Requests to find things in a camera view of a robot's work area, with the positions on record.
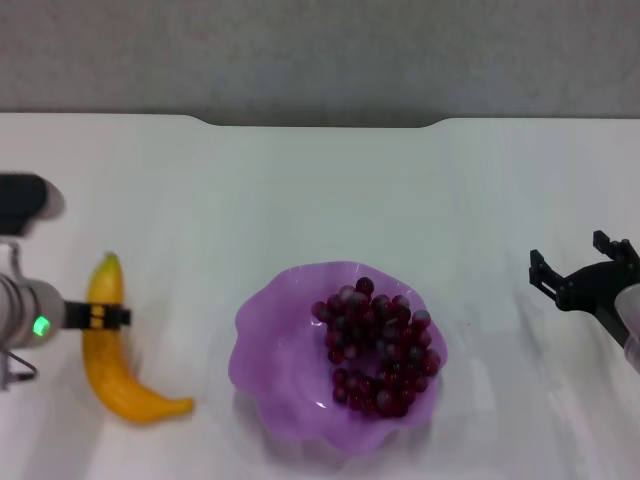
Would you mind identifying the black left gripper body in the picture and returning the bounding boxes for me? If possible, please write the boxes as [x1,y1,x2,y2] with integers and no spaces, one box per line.
[62,299,91,331]

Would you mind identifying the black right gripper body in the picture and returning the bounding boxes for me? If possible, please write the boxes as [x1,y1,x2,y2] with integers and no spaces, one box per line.
[567,257,640,346]

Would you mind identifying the yellow banana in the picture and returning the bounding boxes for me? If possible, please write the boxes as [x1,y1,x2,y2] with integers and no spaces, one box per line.
[81,252,196,426]

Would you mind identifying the dark red grape bunch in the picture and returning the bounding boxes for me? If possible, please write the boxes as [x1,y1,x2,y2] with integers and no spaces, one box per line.
[310,276,442,419]

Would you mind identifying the purple wavy plastic bowl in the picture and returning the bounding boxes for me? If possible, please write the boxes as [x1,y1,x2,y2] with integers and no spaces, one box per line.
[227,259,450,459]

